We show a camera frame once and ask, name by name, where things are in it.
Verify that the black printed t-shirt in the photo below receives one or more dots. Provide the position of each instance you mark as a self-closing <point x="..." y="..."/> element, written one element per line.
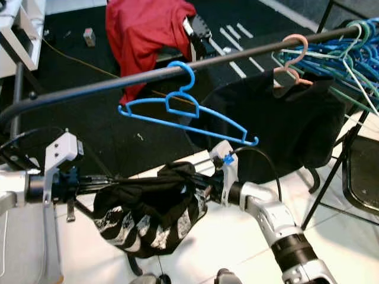
<point x="148" y="210"/>

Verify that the plain black t-shirt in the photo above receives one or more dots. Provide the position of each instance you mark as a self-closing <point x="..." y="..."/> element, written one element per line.
<point x="272" y="124"/>

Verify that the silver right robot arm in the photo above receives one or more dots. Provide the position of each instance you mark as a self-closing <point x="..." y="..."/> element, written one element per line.
<point x="278" y="225"/>

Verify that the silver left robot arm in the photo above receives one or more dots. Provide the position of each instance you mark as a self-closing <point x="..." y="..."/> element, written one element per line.
<point x="15" y="201"/>

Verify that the robot right leg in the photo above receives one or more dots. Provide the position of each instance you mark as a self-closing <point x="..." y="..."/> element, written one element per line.
<point x="228" y="277"/>

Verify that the robot leg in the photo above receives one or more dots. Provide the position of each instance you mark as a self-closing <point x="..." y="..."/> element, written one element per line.
<point x="143" y="279"/>
<point x="228" y="277"/>

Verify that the robot left leg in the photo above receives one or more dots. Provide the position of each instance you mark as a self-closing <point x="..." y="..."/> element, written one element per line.
<point x="143" y="279"/>

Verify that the black metal clothes rack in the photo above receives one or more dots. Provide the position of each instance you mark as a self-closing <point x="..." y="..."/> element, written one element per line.
<point x="142" y="80"/>

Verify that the small grey box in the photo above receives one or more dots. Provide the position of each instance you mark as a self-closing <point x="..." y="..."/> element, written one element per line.
<point x="90" y="37"/>

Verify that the red cloth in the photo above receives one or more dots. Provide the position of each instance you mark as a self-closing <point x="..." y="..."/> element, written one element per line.
<point x="142" y="38"/>

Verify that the black folding chair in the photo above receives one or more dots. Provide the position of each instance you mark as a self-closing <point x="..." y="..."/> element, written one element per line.
<point x="361" y="171"/>

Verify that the black white machine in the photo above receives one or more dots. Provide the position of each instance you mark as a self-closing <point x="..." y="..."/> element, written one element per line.
<point x="198" y="35"/>

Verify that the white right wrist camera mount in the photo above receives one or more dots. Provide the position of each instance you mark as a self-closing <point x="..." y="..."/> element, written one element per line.
<point x="224" y="158"/>

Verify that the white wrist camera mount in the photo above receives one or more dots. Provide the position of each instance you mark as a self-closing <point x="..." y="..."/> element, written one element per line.
<point x="224" y="158"/>
<point x="62" y="154"/>

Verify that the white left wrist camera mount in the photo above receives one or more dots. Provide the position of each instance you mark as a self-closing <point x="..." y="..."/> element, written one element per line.
<point x="62" y="154"/>

